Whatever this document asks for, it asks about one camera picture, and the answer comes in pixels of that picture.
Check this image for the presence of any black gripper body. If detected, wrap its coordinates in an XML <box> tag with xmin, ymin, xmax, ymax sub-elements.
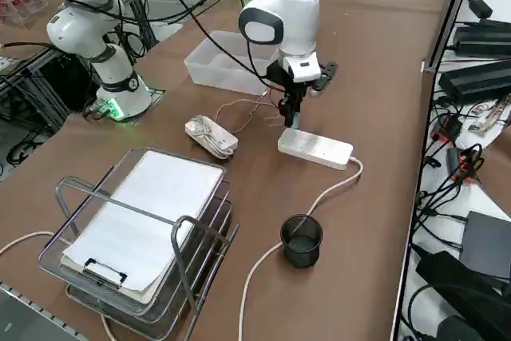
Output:
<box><xmin>265</xmin><ymin>59</ymin><xmax>317</xmax><ymax>97</ymax></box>

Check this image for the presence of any large white power strip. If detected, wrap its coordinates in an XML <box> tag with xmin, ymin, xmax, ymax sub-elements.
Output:
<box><xmin>277</xmin><ymin>128</ymin><xmax>355</xmax><ymax>172</ymax></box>

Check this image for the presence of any long black power adapter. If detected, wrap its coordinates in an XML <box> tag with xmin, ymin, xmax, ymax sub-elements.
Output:
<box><xmin>438</xmin><ymin>59</ymin><xmax>511</xmax><ymax>105</ymax></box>
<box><xmin>453</xmin><ymin>19</ymin><xmax>511</xmax><ymax>57</ymax></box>

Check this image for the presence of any small black power adapter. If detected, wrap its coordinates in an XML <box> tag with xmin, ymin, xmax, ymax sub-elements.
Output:
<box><xmin>466</xmin><ymin>0</ymin><xmax>494</xmax><ymax>22</ymax></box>

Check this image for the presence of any translucent plastic bin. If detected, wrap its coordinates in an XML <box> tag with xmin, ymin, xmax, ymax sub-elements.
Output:
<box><xmin>183</xmin><ymin>30</ymin><xmax>289</xmax><ymax>97</ymax></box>

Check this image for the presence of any black mesh pen cup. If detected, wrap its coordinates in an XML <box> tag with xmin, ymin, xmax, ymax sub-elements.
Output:
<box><xmin>279</xmin><ymin>214</ymin><xmax>323</xmax><ymax>268</ymax></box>

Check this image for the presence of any white paper on clipboard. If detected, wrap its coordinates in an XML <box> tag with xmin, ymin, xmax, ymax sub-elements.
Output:
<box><xmin>59</xmin><ymin>150</ymin><xmax>224</xmax><ymax>304</ymax></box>

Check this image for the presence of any silver metal mesh tray stack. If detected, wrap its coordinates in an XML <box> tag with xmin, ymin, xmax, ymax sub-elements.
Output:
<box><xmin>38</xmin><ymin>148</ymin><xmax>240</xmax><ymax>341</ymax></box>

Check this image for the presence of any flat dark grey box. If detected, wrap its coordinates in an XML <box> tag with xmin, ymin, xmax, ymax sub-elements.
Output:
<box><xmin>458</xmin><ymin>210</ymin><xmax>511</xmax><ymax>279</ymax></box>

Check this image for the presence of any black bag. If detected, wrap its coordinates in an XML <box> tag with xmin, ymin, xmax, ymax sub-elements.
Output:
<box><xmin>414</xmin><ymin>251</ymin><xmax>511</xmax><ymax>341</ymax></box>

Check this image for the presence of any grey metal panel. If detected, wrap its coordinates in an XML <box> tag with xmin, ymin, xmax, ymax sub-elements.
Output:
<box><xmin>0</xmin><ymin>281</ymin><xmax>88</xmax><ymax>341</ymax></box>

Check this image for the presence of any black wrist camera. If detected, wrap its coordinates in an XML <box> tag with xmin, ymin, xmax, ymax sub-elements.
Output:
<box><xmin>312</xmin><ymin>61</ymin><xmax>339</xmax><ymax>99</ymax></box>

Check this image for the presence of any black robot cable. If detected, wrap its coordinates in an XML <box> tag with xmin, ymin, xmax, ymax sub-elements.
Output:
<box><xmin>63</xmin><ymin>0</ymin><xmax>288</xmax><ymax>97</ymax></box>

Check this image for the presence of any small white cord-wrapped power strip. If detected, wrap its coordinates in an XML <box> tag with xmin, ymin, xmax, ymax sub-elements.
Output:
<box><xmin>184</xmin><ymin>115</ymin><xmax>240</xmax><ymax>161</ymax></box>

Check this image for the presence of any thick white power strip cable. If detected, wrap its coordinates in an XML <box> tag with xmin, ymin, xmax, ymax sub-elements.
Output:
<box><xmin>238</xmin><ymin>156</ymin><xmax>364</xmax><ymax>341</ymax></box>

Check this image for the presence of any aluminium frame post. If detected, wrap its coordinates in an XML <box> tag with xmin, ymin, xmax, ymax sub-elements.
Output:
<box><xmin>422</xmin><ymin>0</ymin><xmax>480</xmax><ymax>74</ymax></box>

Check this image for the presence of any black aluminium frame stand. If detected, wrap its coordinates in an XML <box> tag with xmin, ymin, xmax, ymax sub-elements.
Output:
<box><xmin>0</xmin><ymin>43</ymin><xmax>103</xmax><ymax>137</ymax></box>

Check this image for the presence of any white cable under tray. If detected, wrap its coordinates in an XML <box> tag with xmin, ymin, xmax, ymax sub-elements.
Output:
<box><xmin>0</xmin><ymin>231</ymin><xmax>117</xmax><ymax>341</ymax></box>

